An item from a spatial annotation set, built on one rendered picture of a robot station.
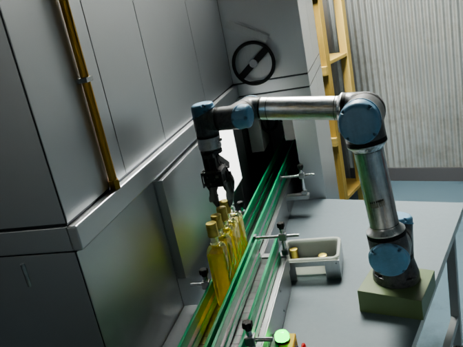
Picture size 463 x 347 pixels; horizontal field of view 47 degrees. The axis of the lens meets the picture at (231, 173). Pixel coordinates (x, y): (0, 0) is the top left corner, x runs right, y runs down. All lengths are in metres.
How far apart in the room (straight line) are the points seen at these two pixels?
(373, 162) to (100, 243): 0.77
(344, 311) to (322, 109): 0.68
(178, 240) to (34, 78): 0.75
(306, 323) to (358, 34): 3.31
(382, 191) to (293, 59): 1.19
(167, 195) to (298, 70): 1.18
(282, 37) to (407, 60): 2.23
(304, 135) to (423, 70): 2.16
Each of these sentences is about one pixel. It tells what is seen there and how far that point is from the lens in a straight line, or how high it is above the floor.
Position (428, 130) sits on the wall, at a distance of 4.81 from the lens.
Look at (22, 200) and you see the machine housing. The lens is 1.27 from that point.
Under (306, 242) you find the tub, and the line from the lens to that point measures 2.17.
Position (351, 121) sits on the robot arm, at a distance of 1.51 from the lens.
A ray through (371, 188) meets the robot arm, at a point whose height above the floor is 1.21.
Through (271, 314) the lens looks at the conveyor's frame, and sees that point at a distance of 1.68.
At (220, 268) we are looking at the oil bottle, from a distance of 1.69.
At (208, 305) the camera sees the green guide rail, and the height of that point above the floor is 0.92.
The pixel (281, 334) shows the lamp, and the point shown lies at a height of 0.85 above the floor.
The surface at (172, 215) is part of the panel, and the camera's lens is 1.69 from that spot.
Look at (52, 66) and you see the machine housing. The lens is 1.27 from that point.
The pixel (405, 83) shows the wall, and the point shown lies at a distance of 4.74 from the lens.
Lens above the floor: 1.79
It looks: 18 degrees down
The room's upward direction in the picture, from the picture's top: 11 degrees counter-clockwise
